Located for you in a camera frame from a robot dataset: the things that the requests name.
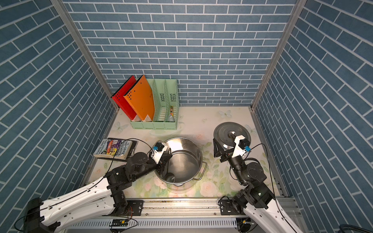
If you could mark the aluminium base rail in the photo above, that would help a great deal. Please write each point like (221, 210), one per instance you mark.
(203, 215)

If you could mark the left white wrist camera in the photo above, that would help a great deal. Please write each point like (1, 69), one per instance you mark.
(158, 150)

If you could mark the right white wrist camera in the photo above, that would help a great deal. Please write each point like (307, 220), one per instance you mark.
(242, 146)

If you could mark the floral table mat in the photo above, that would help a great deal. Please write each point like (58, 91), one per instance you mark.
(196, 124)

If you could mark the orange folder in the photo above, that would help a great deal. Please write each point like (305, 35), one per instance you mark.
(140, 98)

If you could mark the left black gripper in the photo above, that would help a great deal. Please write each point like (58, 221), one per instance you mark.
(162, 164)

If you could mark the small booklet in rack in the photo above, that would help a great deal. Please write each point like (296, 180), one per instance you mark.
(171, 115)

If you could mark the steel pot lid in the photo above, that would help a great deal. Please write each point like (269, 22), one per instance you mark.
(229, 128)

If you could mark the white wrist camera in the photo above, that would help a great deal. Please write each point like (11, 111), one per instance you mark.
(158, 150)
(242, 146)

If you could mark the red folder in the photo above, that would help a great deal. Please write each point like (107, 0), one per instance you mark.
(122, 103)

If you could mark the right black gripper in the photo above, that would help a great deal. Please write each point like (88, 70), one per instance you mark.
(223, 153)

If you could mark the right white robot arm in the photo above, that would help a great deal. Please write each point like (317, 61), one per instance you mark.
(256, 200)

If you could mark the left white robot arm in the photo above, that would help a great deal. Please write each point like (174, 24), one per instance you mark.
(103, 197)

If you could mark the green file organizer rack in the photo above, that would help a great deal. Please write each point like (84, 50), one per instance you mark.
(165, 94)

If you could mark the colourful paperback book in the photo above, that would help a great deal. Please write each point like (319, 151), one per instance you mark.
(116, 149)

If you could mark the steel ladle spoon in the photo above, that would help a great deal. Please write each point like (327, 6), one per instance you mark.
(169, 177)

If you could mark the stainless steel pot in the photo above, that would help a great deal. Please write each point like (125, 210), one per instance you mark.
(187, 163)

